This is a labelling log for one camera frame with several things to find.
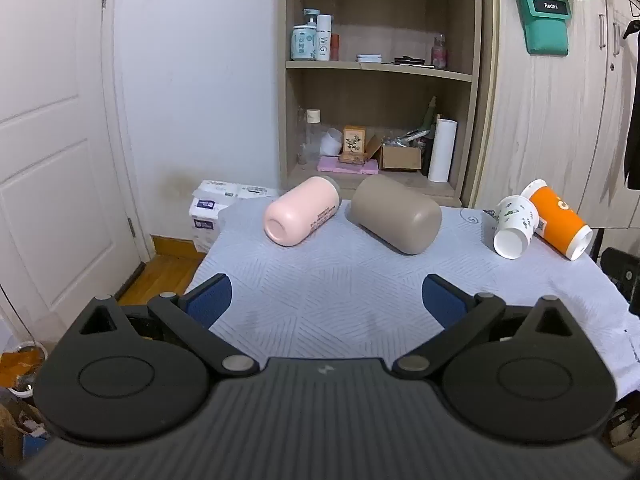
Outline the white plastic cup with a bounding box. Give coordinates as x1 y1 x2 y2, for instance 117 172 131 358
321 129 343 157

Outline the orange plastic bag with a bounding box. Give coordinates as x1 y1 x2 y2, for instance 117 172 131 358
0 350 46 391

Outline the white tube bottle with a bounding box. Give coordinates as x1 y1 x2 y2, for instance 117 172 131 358
315 14 333 61

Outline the dark green bottle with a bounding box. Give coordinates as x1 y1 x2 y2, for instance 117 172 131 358
422 97 438 176

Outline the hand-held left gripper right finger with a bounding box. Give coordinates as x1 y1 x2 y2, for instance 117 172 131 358
392 274 591 378

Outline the black chair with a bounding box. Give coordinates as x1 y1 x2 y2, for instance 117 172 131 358
600 247 640 316

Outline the clear glass bottle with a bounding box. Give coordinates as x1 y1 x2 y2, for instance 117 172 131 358
297 108 308 165

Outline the taupe cup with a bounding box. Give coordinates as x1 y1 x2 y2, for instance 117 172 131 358
346 175 443 256

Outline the white bowl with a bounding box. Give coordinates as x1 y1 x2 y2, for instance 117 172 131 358
9 342 42 398

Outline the open cardboard box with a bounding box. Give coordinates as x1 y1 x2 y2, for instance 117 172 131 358
365 135 422 171

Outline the beige floral box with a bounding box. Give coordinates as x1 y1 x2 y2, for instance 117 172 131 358
343 126 367 155

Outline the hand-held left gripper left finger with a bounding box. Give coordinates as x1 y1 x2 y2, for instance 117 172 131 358
59 274 261 378

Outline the black hanging garment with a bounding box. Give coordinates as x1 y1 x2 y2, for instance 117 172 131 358
622 20 640 191

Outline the orange paper cup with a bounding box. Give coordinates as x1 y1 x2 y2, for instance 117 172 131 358
520 179 594 262

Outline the white tissue pack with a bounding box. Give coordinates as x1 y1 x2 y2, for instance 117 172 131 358
189 180 281 253

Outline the wooden shelf unit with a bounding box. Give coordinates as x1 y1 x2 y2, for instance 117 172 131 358
277 0 483 208

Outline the teal pump bottle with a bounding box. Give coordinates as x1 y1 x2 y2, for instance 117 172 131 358
291 9 320 61

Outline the white patterned paper cup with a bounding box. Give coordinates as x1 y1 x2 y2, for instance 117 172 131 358
493 195 540 260

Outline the teal hanging pouch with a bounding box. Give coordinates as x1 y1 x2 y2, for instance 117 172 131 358
517 0 572 56

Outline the white paper roll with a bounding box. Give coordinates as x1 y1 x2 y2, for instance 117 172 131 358
428 118 458 183

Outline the light blue patterned tablecloth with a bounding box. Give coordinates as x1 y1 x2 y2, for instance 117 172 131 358
182 192 640 406

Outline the pink cup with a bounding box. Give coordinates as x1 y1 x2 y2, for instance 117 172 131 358
263 176 343 247

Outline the clear bottle beige cap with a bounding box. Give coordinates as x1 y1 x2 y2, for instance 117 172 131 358
305 108 322 163

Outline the flat pink box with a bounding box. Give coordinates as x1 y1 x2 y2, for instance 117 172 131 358
318 156 380 176

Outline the light wooden wardrobe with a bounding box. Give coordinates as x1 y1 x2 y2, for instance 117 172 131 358
462 0 640 228

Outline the white door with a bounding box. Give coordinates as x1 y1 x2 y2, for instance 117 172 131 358
0 0 143 331

